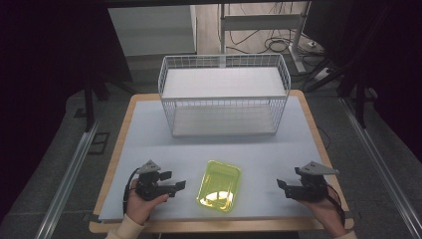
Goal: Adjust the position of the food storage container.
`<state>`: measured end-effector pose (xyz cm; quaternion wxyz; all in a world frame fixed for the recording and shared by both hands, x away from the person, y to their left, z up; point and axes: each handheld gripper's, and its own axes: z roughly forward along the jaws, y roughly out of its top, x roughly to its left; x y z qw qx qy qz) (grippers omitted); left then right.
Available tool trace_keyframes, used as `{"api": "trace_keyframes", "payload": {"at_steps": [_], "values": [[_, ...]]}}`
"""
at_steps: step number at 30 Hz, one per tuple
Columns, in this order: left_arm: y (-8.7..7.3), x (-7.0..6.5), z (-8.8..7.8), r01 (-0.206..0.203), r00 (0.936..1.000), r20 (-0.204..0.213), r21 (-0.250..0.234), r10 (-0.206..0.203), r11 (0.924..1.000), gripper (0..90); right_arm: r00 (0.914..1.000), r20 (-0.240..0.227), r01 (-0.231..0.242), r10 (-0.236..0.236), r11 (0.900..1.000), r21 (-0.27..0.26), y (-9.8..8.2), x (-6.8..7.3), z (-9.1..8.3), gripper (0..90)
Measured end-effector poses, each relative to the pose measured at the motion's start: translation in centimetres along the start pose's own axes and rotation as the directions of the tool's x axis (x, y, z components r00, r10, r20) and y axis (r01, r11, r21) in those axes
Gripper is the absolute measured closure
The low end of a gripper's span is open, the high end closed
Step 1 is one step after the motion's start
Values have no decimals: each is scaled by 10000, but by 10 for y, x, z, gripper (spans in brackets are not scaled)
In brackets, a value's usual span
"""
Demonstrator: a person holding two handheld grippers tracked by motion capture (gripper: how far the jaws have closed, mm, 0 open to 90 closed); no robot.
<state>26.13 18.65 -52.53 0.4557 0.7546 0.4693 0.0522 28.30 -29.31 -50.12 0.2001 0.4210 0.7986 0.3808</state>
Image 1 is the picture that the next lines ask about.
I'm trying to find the black floor cable bundle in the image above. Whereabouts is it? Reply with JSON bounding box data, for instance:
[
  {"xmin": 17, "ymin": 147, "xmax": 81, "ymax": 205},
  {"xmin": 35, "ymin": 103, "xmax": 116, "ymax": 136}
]
[{"xmin": 226, "ymin": 29, "xmax": 302, "ymax": 55}]

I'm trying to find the dark curtain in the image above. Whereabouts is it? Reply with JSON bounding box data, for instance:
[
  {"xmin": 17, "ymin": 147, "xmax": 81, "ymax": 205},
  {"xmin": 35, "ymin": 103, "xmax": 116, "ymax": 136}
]
[
  {"xmin": 0, "ymin": 0, "xmax": 133, "ymax": 227},
  {"xmin": 303, "ymin": 0, "xmax": 422, "ymax": 163}
]

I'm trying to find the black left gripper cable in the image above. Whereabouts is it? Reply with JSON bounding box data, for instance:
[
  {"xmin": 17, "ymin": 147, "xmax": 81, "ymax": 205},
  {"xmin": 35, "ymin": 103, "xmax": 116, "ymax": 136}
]
[{"xmin": 121, "ymin": 167, "xmax": 140, "ymax": 215}]

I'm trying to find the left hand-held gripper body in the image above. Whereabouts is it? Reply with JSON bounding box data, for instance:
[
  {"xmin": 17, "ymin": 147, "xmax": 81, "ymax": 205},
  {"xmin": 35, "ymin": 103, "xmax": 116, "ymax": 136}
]
[{"xmin": 134, "ymin": 159, "xmax": 174, "ymax": 202}]

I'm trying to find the thin black floor cable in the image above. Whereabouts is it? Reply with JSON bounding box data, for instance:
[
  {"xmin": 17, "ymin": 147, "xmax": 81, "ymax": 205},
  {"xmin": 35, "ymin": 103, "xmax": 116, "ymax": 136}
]
[{"xmin": 317, "ymin": 126, "xmax": 331, "ymax": 151}]

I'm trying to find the white power strip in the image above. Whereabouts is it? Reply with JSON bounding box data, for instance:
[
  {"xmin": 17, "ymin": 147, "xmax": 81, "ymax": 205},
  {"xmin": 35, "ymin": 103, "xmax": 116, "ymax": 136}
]
[{"xmin": 313, "ymin": 67, "xmax": 333, "ymax": 83}]

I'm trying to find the black stand leg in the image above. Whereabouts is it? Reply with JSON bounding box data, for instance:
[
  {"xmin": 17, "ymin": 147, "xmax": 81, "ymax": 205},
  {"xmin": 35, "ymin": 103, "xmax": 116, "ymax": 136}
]
[{"xmin": 83, "ymin": 78, "xmax": 98, "ymax": 133}]

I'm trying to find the black floor plate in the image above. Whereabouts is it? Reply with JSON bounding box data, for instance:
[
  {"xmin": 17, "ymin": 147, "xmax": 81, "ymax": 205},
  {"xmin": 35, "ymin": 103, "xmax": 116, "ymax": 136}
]
[{"xmin": 87, "ymin": 131, "xmax": 110, "ymax": 155}]

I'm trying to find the white cabinet panel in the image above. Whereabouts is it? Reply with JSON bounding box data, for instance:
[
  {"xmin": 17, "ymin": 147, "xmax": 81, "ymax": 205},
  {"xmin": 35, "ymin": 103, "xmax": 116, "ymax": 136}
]
[{"xmin": 106, "ymin": 4, "xmax": 199, "ymax": 58}]

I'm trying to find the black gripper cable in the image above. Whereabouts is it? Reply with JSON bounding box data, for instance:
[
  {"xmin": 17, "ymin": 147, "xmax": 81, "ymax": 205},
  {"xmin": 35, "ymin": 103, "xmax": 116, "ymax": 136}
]
[
  {"xmin": 121, "ymin": 167, "xmax": 140, "ymax": 215},
  {"xmin": 325, "ymin": 184, "xmax": 346, "ymax": 227}
]

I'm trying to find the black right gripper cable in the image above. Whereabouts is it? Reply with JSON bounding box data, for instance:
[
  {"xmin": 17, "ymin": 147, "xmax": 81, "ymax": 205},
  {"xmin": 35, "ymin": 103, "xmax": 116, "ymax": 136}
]
[{"xmin": 325, "ymin": 184, "xmax": 346, "ymax": 227}]

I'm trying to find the person's left hand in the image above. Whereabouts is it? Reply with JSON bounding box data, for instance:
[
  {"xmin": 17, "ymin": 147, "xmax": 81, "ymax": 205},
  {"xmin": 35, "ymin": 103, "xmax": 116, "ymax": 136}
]
[{"xmin": 125, "ymin": 178, "xmax": 170, "ymax": 226}]

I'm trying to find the person's right hand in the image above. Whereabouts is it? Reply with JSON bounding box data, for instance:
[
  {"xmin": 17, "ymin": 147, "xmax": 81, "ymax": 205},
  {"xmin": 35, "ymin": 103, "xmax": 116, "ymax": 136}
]
[{"xmin": 298, "ymin": 195, "xmax": 348, "ymax": 239}]

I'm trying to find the white metal desk frame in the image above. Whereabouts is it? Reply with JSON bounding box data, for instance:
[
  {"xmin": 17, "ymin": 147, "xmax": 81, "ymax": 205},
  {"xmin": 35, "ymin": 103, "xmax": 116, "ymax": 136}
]
[{"xmin": 218, "ymin": 1, "xmax": 313, "ymax": 75}]

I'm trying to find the aluminium floor rail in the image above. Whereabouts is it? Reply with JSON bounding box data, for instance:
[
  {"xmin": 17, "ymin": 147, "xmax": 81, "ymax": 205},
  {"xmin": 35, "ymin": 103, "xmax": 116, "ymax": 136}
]
[
  {"xmin": 34, "ymin": 119, "xmax": 102, "ymax": 239},
  {"xmin": 340, "ymin": 97, "xmax": 422, "ymax": 239}
]

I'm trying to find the white wire shelf rack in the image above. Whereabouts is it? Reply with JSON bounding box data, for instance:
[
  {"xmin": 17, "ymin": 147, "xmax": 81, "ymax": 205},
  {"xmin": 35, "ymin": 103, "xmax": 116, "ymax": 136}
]
[{"xmin": 157, "ymin": 53, "xmax": 293, "ymax": 138}]

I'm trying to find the yellow-green plastic tray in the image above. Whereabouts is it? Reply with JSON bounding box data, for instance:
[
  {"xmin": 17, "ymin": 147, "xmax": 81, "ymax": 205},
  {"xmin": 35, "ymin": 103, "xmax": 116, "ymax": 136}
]
[{"xmin": 195, "ymin": 159, "xmax": 243, "ymax": 214}]

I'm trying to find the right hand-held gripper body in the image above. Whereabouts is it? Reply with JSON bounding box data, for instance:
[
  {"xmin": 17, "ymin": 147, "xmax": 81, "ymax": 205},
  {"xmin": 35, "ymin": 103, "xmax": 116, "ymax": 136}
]
[{"xmin": 285, "ymin": 160, "xmax": 340, "ymax": 203}]

